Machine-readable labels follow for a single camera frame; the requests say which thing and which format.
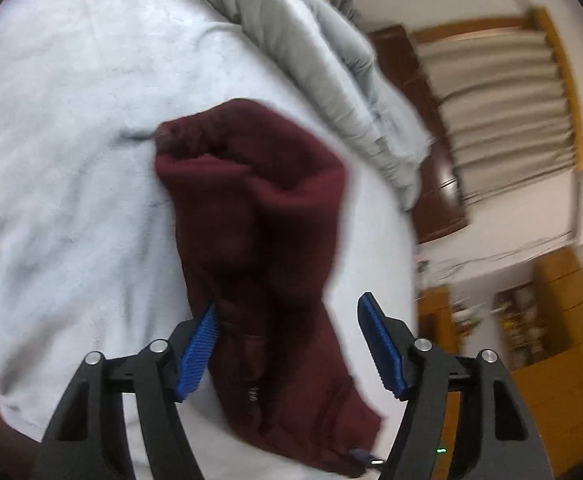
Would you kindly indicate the bed with light blue sheet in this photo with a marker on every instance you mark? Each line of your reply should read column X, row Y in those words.
column 46, row 110

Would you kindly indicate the wooden desk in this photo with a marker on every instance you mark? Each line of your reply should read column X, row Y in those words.
column 434, row 315

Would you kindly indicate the beige curtain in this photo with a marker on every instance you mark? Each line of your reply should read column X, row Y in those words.
column 511, row 110

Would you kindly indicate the wooden cabinet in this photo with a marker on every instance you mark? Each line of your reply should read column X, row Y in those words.
column 561, row 385

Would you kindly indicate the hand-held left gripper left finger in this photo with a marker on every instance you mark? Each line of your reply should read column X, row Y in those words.
column 196, row 355

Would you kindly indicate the dark wooden headboard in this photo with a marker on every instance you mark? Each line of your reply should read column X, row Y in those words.
column 441, row 200

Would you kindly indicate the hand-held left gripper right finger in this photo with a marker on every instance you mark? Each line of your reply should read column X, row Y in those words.
column 382, row 345

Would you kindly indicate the wooden window frame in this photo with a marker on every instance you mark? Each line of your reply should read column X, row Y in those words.
column 564, row 60

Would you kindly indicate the maroon pants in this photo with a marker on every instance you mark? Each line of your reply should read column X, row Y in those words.
column 251, row 210

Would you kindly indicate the grey-blue duvet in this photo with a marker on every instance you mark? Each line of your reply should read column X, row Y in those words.
column 321, row 60

